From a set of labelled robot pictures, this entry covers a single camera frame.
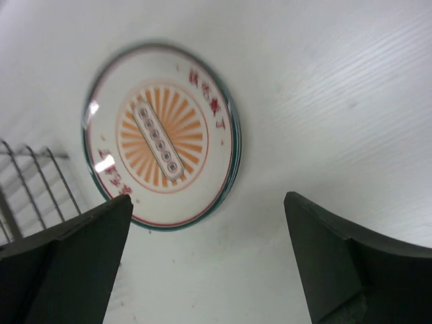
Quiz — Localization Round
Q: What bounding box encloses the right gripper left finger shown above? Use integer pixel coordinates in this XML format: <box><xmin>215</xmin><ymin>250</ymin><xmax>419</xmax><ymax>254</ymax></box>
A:
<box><xmin>1</xmin><ymin>194</ymin><xmax>133</xmax><ymax>323</ymax></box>

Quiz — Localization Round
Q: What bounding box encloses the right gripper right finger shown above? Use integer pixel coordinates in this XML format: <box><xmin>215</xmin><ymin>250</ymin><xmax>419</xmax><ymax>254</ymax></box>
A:
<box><xmin>284</xmin><ymin>192</ymin><xmax>431</xmax><ymax>323</ymax></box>

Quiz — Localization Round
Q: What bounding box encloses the grey wire dish rack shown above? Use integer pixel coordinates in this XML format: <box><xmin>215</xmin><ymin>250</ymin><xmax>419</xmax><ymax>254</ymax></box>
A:
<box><xmin>1</xmin><ymin>139</ymin><xmax>87</xmax><ymax>246</ymax></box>

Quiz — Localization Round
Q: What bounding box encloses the pink plate with red text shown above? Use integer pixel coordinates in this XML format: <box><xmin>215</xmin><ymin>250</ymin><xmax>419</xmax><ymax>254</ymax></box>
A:
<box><xmin>82</xmin><ymin>40</ymin><xmax>242</xmax><ymax>232</ymax></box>

